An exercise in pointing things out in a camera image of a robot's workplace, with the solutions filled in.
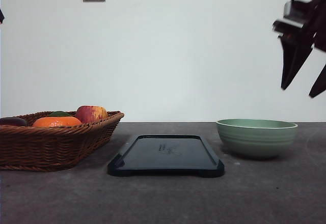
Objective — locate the dark rectangular tray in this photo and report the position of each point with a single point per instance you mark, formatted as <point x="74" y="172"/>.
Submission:
<point x="167" y="155"/>

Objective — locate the red yellow apple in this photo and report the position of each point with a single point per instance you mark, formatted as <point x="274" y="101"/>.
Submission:
<point x="91" y="113"/>

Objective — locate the dark purple fruit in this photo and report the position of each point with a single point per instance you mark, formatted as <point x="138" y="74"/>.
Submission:
<point x="12" y="121"/>

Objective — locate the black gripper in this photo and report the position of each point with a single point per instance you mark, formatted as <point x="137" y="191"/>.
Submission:
<point x="1" y="17"/>
<point x="303" y="25"/>

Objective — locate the green fruit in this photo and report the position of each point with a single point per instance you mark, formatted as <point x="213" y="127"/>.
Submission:
<point x="59" y="114"/>

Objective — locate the orange tangerine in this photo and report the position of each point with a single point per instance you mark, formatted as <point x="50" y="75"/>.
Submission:
<point x="56" y="121"/>

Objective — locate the green ceramic bowl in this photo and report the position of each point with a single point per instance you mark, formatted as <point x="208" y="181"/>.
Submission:
<point x="256" y="138"/>

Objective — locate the brown wicker basket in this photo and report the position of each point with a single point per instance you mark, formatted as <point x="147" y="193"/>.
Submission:
<point x="52" y="141"/>

